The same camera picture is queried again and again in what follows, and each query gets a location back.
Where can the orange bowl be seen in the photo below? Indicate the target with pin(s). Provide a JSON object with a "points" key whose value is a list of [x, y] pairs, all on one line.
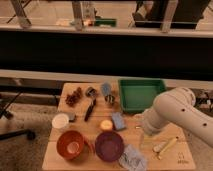
{"points": [[70, 144]]}

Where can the grey small block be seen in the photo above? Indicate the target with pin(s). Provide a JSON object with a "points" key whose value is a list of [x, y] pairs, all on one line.
{"points": [[72, 117]]}

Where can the blue sponge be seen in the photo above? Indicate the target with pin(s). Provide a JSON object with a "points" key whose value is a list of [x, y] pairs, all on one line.
{"points": [[118, 121]]}

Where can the white paper cup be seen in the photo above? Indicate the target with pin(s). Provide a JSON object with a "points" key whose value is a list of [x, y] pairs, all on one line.
{"points": [[60, 121]]}

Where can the small metal cup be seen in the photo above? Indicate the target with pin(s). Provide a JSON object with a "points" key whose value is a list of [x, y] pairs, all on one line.
{"points": [[110, 99]]}

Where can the purple bowl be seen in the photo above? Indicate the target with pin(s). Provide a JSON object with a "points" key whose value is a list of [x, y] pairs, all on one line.
{"points": [[109, 146]]}

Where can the grey crumpled cloth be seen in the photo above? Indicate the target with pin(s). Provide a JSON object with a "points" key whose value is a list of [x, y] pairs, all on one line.
{"points": [[132, 159]]}

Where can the yellow round fruit toy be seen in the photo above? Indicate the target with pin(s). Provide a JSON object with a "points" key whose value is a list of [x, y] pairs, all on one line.
{"points": [[106, 125]]}

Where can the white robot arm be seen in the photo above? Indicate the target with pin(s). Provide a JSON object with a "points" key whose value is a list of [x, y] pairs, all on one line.
{"points": [[176, 106]]}

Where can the black chair base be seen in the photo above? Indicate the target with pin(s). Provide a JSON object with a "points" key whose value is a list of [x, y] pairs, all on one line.
{"points": [[12, 129]]}

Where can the dark small can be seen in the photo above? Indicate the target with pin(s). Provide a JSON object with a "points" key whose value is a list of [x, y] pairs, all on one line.
{"points": [[91, 92]]}

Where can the brown pine cone cluster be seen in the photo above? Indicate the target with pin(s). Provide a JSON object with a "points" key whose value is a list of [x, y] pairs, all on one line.
{"points": [[74, 98]]}

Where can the yellow wooden stick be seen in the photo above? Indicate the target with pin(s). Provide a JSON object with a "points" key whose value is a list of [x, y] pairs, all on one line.
{"points": [[169, 144]]}

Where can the green plastic tray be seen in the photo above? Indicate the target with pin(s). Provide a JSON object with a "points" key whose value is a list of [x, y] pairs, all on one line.
{"points": [[138, 95]]}

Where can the cream short stick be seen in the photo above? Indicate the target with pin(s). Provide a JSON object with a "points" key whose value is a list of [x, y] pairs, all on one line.
{"points": [[159, 147]]}

